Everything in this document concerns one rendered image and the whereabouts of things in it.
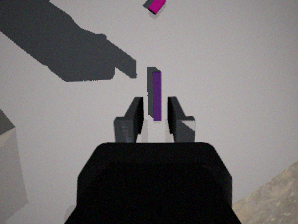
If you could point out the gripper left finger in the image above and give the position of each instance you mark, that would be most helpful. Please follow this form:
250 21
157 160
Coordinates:
127 128

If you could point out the small magenta block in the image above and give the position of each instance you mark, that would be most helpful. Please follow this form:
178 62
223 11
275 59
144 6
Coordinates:
156 6

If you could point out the purple rod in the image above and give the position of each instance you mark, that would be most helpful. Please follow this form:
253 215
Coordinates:
157 96

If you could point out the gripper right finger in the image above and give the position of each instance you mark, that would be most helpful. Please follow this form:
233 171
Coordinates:
181 126

